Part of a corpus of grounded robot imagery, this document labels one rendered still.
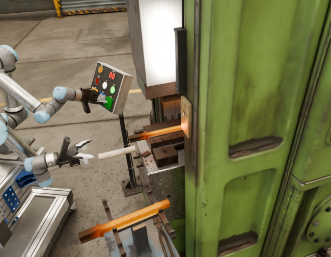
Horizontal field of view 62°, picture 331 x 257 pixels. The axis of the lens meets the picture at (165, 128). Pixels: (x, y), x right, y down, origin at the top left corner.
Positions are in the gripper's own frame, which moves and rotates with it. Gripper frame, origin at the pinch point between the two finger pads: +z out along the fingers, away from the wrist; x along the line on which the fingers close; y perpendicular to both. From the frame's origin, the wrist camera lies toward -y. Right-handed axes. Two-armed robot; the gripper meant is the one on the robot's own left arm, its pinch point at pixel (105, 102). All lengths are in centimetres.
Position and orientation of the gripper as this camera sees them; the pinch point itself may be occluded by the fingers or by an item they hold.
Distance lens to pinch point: 190.2
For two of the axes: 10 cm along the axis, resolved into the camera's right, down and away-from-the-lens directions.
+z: 6.6, 0.4, 7.5
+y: 3.3, -9.1, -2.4
